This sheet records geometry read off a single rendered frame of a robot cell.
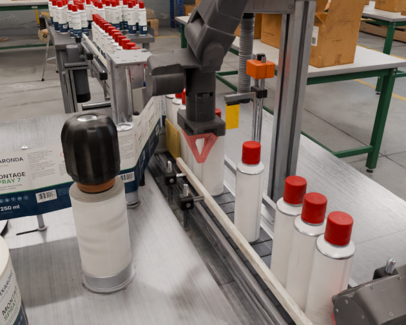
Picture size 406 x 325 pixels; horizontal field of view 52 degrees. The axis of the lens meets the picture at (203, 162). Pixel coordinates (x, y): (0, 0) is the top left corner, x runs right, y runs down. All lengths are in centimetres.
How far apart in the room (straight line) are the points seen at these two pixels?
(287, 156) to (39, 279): 56
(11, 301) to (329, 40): 218
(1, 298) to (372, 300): 45
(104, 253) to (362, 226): 59
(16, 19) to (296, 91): 765
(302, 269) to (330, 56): 200
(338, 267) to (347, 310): 15
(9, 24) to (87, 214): 777
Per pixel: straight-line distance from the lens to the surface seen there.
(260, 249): 82
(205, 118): 77
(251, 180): 75
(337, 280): 60
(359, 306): 43
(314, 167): 124
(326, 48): 251
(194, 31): 72
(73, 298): 75
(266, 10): 83
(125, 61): 107
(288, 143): 91
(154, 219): 90
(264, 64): 83
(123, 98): 114
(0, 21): 835
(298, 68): 87
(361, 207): 109
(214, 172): 93
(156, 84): 72
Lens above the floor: 140
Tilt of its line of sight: 28 degrees down
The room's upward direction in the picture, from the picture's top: straight up
